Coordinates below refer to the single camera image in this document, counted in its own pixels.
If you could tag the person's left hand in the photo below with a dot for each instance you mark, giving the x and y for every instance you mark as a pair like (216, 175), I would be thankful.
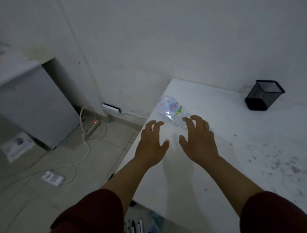
(148, 148)

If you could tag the person's right hand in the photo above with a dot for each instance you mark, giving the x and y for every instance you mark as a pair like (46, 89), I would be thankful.
(200, 146)

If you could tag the person's left thumb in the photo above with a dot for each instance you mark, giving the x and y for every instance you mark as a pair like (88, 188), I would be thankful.
(165, 146)

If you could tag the person's right thumb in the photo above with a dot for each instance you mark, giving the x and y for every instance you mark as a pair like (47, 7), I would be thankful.
(183, 142)

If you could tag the person's left middle finger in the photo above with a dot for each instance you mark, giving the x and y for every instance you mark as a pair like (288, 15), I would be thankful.
(149, 127)

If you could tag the person's right middle finger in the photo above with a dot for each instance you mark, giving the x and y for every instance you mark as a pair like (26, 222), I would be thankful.
(199, 121)

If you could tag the person's left forearm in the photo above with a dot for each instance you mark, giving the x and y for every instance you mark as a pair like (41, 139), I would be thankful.
(127, 178)

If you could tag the person's right forearm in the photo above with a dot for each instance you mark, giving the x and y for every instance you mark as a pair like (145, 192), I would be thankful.
(230, 180)

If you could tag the clear plastic water bottle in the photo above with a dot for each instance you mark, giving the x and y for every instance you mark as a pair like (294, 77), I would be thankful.
(171, 109)

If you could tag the white power strip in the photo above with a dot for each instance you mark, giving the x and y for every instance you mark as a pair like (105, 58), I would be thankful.
(92, 127)

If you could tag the black mesh pen holder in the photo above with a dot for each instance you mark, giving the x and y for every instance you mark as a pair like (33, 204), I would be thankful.
(262, 97)

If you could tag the clear plastic bag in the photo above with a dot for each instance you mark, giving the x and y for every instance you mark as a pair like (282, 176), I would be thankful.
(156, 223)

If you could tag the bundle of pens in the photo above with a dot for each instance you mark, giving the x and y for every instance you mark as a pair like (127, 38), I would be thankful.
(133, 226)

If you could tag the dark red sleeve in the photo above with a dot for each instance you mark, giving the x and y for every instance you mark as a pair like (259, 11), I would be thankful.
(273, 213)
(92, 212)

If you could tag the white power adapter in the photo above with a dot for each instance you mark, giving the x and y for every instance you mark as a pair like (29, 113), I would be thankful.
(52, 178)

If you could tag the grey metal cabinet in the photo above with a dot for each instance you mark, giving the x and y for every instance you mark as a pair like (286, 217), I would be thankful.
(36, 105)

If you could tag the white paper sheet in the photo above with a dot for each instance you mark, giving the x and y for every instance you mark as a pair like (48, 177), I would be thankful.
(16, 146)

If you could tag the white wall socket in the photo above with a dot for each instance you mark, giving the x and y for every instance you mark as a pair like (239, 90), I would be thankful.
(110, 108)

